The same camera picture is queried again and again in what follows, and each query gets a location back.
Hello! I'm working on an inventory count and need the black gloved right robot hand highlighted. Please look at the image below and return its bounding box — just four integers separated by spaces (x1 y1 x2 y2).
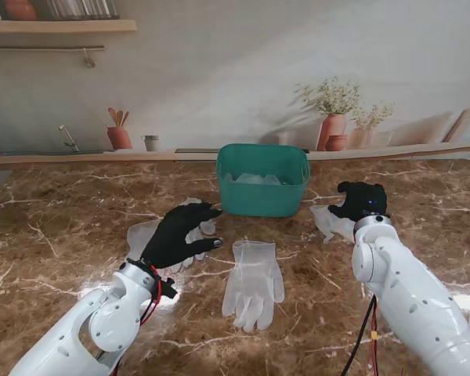
327 180 389 222

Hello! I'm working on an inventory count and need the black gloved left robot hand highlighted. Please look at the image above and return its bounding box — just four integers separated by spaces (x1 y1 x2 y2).
139 202 224 271

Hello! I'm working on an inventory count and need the green plastic basket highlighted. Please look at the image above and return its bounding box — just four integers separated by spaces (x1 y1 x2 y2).
215 143 312 219

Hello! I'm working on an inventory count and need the printed kitchen scene backdrop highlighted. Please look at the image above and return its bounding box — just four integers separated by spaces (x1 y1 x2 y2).
0 0 470 173

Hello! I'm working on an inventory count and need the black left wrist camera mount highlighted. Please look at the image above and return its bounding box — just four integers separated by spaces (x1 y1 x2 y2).
161 277 179 300

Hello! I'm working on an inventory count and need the red black left arm cable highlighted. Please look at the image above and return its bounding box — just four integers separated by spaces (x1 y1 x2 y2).
96 265 165 376

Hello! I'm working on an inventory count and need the red black arm cable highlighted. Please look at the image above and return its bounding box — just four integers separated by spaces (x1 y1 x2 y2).
339 293 379 376
96 265 165 376

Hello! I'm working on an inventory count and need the red black right arm cable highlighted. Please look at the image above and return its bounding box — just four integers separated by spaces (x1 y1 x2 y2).
339 293 379 376

